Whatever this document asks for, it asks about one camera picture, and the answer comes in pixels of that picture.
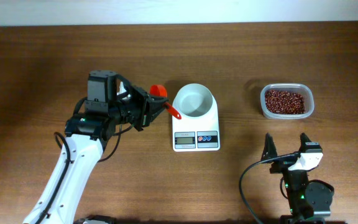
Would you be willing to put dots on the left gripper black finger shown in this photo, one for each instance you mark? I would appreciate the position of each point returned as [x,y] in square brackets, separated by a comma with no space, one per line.
[155,112]
[157,100]

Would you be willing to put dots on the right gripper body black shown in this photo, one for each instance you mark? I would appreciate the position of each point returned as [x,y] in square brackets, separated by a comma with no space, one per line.
[289,175]

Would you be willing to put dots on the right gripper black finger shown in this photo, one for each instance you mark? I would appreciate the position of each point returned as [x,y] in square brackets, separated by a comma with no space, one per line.
[269,153]
[307,145]

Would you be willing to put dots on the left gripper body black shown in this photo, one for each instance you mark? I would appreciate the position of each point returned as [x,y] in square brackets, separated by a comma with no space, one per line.
[134,111]

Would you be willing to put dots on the orange measuring scoop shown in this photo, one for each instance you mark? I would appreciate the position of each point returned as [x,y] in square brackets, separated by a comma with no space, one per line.
[160,90]

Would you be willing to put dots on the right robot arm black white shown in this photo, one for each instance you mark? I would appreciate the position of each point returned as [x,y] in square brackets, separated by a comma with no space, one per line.
[309,200]

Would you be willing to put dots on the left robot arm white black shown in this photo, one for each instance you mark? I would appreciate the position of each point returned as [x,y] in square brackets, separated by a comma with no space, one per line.
[113,106]

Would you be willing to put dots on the white round bowl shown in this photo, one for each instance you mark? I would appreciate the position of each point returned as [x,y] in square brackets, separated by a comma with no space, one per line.
[193,100]

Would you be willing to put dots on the white digital kitchen scale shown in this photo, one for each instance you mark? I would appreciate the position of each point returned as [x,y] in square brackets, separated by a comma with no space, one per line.
[197,134]

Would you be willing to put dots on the red adzuki beans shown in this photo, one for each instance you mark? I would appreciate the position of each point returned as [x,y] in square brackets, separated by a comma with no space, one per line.
[284,102]

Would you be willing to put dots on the clear plastic container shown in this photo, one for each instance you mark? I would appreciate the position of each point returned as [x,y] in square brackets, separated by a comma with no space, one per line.
[291,87]

